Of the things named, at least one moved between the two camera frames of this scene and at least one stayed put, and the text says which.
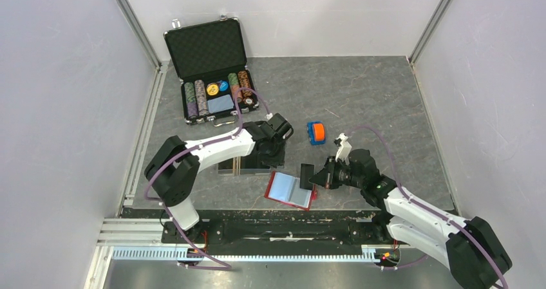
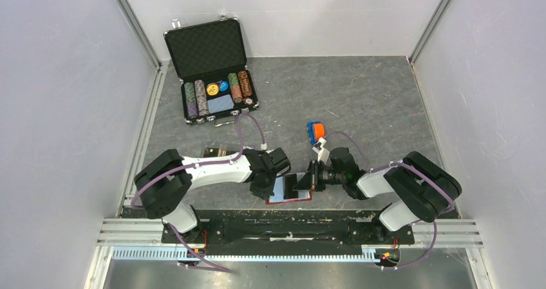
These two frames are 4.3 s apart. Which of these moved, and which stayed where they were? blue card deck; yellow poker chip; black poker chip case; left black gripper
Moved: left black gripper
Stayed: yellow poker chip; blue card deck; black poker chip case
